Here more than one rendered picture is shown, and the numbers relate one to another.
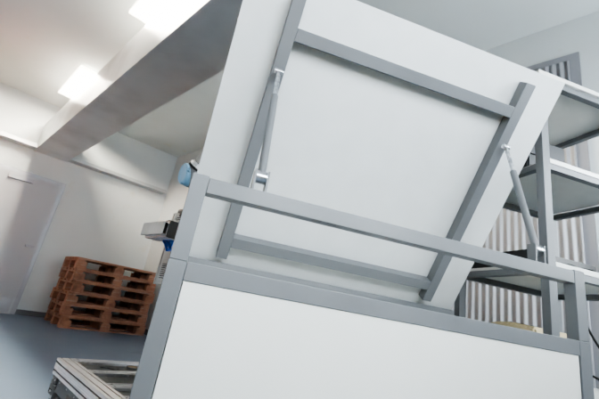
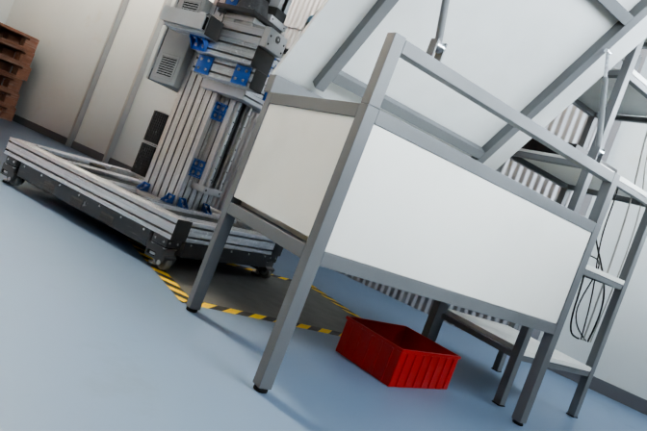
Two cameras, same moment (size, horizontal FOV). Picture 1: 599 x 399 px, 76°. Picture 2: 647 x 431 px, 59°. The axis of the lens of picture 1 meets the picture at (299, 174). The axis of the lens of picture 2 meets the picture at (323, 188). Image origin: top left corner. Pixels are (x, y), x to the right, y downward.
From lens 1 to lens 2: 0.94 m
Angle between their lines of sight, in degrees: 27
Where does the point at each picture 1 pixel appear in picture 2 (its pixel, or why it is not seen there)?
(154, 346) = (349, 168)
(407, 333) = (499, 194)
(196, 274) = (383, 121)
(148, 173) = not seen: outside the picture
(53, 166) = not seen: outside the picture
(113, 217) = not seen: outside the picture
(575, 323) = (598, 211)
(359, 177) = (472, 44)
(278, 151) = not seen: outside the picture
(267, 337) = (416, 178)
